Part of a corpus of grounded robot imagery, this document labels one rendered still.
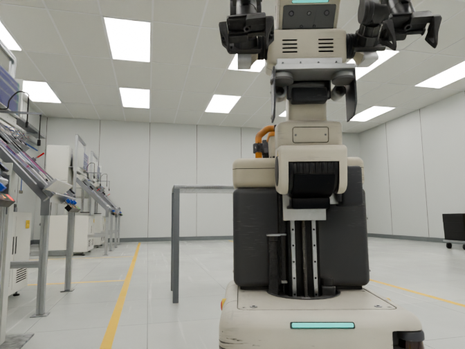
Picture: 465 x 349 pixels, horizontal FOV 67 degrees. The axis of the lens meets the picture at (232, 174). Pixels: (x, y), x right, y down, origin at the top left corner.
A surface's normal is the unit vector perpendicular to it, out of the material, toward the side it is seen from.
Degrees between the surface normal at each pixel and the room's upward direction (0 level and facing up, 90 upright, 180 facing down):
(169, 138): 90
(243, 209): 90
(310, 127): 98
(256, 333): 90
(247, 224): 90
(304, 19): 133
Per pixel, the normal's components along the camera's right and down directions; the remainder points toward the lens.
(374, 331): -0.03, -0.22
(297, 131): -0.02, 0.02
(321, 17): -0.01, 0.58
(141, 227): 0.23, -0.12
